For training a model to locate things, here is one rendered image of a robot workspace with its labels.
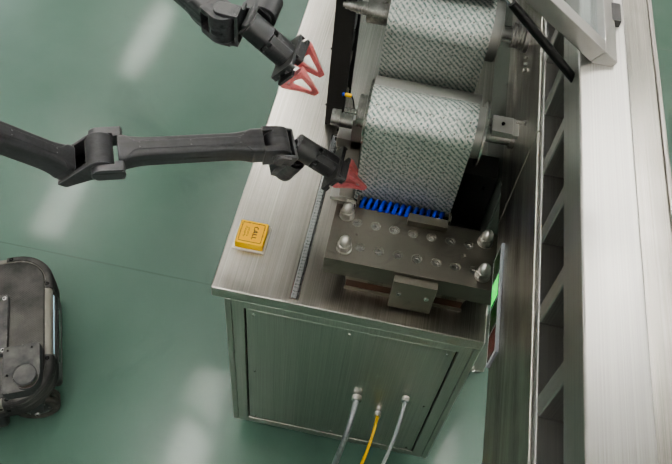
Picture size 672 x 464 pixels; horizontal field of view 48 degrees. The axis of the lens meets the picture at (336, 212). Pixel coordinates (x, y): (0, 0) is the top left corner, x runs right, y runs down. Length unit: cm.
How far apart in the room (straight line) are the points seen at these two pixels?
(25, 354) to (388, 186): 130
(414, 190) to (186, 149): 54
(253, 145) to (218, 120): 175
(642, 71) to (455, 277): 59
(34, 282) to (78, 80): 125
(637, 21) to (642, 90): 22
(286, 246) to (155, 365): 100
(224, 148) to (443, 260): 56
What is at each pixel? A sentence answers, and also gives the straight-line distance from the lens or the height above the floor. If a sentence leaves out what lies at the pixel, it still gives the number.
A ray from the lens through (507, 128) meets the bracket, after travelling 167.
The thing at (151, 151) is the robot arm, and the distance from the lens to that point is 162.
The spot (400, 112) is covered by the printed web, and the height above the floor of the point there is 130.
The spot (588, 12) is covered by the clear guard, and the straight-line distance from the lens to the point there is 135.
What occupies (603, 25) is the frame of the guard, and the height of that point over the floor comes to 168.
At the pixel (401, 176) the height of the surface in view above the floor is 113.
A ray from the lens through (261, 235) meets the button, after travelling 186.
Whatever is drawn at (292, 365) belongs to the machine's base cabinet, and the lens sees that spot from 208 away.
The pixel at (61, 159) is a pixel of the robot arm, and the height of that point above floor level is 125.
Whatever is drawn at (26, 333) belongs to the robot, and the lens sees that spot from 260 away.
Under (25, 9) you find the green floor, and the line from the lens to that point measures 410.
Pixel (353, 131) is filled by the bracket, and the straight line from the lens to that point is 176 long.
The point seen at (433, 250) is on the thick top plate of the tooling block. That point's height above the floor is 103.
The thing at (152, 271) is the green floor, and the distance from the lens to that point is 292.
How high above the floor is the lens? 244
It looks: 53 degrees down
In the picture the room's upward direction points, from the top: 7 degrees clockwise
